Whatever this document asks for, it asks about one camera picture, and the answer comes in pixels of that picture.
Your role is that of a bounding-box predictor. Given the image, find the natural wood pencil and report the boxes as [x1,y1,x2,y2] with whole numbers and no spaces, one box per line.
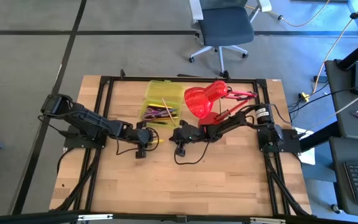
[161,97,177,128]

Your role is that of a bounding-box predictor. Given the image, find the black aluminium table frame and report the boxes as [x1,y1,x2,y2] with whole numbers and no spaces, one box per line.
[50,68,312,218]

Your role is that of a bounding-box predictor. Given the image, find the silver rail bracket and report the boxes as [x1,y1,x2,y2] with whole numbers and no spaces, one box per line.
[249,217,287,224]
[78,213,114,222]

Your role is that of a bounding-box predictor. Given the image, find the red desk lamp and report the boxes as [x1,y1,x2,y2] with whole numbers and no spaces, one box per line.
[183,80,259,127]

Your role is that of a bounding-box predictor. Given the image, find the yellow cable plug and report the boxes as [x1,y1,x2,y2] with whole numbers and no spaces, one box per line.
[297,91,311,103]

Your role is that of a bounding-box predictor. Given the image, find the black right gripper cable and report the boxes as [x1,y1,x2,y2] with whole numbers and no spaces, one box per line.
[173,136,213,166]

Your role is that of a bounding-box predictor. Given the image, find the dark grey side desk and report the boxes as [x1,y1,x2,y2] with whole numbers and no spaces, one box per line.
[324,58,358,142]

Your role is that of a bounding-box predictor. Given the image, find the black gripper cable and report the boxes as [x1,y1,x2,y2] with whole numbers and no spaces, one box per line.
[173,136,213,166]
[115,126,160,156]

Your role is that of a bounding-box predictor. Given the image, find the grey desk with keyboard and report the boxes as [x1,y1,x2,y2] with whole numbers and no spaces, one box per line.
[328,136,358,218]

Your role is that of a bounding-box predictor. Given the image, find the dark grey office chair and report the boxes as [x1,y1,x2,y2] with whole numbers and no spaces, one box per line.
[188,0,273,78]

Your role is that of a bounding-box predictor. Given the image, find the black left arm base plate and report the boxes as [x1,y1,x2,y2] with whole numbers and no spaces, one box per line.
[63,124,107,150]

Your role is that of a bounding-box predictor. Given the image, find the black camera rig rail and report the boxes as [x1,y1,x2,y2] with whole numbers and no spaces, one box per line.
[0,210,358,224]

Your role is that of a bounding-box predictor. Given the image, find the black desk leg beam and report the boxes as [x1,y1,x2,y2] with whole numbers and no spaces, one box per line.
[299,121,338,152]

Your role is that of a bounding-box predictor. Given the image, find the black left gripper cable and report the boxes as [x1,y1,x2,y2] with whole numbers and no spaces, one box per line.
[115,126,160,156]

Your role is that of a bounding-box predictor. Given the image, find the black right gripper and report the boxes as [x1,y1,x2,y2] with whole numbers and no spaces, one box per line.
[169,119,205,158]

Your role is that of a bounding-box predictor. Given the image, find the purple scissors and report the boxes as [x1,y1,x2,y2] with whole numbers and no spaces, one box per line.
[142,107,179,121]

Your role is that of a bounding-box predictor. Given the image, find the orange extension cable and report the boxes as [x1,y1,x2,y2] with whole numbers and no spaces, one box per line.
[246,0,332,28]

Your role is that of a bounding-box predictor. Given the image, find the white paper sheet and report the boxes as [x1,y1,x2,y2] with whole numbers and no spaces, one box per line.
[296,127,317,166]

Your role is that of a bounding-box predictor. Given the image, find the yellow hanging power cable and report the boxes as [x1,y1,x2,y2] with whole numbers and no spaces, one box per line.
[311,0,358,94]

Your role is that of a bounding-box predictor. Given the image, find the white cable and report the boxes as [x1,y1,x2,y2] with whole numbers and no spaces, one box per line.
[334,93,358,116]

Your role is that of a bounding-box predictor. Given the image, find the yellow transparent supply box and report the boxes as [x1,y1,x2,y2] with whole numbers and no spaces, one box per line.
[138,80,186,128]

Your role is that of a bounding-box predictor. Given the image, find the black caster wheel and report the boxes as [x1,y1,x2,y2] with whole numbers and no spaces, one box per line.
[330,203,344,215]

